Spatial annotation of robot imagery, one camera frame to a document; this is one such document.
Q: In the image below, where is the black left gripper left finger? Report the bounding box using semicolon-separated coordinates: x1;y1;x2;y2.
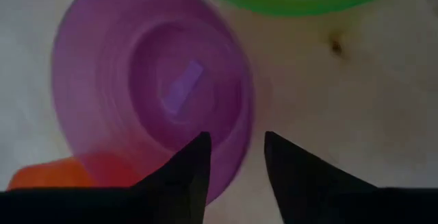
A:
129;131;212;224

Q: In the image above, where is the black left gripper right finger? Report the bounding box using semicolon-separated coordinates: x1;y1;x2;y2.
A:
263;131;378;224

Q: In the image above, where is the orange plastic bowl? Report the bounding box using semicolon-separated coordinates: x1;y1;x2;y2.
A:
6;151;144;191

